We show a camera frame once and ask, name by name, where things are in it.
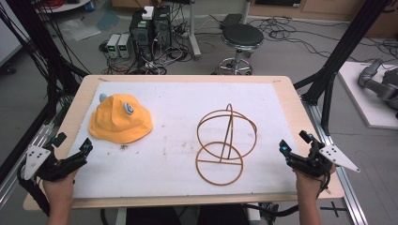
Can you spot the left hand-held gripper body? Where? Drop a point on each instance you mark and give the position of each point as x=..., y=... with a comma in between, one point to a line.
x=59, y=167

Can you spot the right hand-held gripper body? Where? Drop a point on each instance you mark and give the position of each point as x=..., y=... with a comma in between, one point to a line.
x=313, y=164

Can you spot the yellow bucket hat blue ears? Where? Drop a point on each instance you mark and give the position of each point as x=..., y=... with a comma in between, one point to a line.
x=114, y=123

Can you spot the person's left hand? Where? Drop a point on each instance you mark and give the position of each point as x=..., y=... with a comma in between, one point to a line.
x=59, y=189

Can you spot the person's right hand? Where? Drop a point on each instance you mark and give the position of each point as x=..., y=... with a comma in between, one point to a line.
x=309, y=186

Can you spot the white floor board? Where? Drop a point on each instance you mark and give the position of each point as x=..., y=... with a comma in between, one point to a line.
x=359, y=93

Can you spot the white table mat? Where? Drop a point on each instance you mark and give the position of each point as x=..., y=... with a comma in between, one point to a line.
x=175, y=106

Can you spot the grey power supply unit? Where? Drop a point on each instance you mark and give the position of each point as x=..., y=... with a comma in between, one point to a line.
x=113, y=45
x=124, y=45

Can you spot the clear plastic sheet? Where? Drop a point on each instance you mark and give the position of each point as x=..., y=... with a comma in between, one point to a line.
x=79, y=29

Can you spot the person's legs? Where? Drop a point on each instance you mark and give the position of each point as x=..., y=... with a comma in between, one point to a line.
x=187, y=215

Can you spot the black round stool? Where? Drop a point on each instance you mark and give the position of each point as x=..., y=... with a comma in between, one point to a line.
x=242, y=36

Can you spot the black computer tower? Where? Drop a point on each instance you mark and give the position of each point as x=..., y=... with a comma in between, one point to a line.
x=141, y=34
x=162, y=29

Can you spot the white round table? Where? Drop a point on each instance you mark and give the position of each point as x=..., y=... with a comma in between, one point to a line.
x=67, y=4

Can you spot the white box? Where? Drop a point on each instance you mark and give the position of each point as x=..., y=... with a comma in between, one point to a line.
x=147, y=12

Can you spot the grey table leg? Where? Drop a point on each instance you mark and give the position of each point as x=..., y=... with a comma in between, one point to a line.
x=194, y=31

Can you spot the aluminium rail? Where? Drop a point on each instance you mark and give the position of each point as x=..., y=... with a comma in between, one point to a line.
x=331, y=146
x=22, y=156

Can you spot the black frame stand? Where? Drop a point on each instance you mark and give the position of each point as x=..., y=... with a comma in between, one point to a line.
x=344, y=47
x=37, y=37

